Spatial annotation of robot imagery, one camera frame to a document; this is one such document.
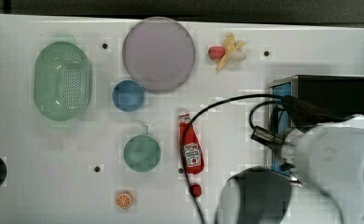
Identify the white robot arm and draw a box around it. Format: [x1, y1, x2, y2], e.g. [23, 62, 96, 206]
[215, 115, 364, 224]

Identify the peeled banana toy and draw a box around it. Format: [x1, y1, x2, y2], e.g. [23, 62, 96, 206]
[216, 33, 245, 73]

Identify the blue cup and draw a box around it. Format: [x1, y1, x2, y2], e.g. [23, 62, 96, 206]
[112, 80, 145, 112]

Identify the red toy berry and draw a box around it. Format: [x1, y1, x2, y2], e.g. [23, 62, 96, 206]
[189, 183, 203, 198]

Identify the lilac round plate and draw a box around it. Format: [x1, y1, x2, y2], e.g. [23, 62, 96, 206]
[122, 17, 195, 92]

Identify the toy strawberry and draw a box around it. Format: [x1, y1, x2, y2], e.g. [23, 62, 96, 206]
[208, 46, 226, 60]

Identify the orange slice toy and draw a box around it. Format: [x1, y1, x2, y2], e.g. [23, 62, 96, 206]
[116, 191, 133, 209]

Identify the silver black toaster oven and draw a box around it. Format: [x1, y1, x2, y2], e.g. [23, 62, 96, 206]
[268, 75, 364, 176]

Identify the green perforated colander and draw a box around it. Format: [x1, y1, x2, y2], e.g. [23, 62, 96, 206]
[34, 35, 92, 121]

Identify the red ketchup bottle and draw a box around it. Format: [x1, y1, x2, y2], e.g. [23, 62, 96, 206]
[178, 109, 204, 175]

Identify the green mug with handle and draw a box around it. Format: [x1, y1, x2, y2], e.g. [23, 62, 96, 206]
[123, 126, 161, 173]

